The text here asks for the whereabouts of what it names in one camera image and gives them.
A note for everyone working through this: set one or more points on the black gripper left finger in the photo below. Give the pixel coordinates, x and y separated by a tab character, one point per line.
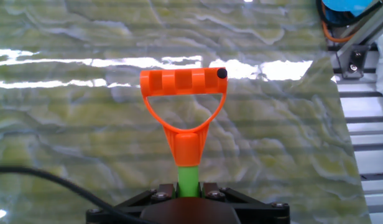
138	202

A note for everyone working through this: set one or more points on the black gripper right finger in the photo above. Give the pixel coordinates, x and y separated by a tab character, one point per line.
250	211

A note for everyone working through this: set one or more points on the orange green toy shovel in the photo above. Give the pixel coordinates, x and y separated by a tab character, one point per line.
186	146

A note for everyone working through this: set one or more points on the blue plastic object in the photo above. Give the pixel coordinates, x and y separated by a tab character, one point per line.
347	5

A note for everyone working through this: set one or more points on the green marble pattern mat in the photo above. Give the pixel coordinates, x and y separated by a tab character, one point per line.
85	124

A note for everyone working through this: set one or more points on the small dark metal bracket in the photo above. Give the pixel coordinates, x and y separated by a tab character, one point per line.
354	62

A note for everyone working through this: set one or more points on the aluminium profile post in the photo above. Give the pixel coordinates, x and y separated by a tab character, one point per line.
370	26

